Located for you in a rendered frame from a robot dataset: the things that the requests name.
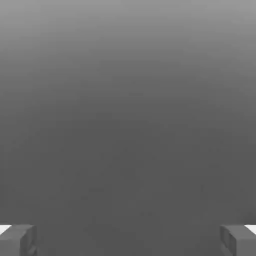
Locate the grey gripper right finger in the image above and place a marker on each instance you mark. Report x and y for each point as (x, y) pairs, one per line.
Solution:
(240, 241)

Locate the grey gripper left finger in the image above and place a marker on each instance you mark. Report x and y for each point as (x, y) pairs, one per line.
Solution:
(16, 241)

